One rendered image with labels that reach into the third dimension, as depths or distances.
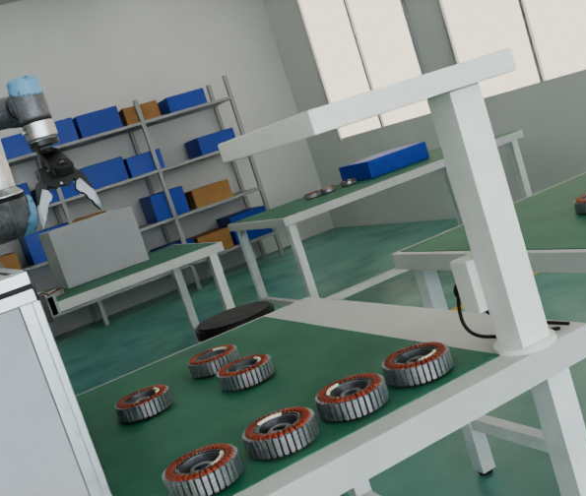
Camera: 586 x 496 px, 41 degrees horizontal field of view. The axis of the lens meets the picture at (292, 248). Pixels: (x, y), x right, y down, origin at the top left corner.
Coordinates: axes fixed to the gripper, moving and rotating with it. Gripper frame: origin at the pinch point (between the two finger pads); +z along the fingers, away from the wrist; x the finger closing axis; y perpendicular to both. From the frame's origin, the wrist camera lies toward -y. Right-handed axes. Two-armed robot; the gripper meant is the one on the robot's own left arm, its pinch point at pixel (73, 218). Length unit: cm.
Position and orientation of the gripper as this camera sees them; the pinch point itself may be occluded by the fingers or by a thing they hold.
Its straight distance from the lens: 197.5
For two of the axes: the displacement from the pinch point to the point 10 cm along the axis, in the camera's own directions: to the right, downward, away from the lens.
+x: -8.4, 3.3, -4.4
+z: 3.0, 9.4, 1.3
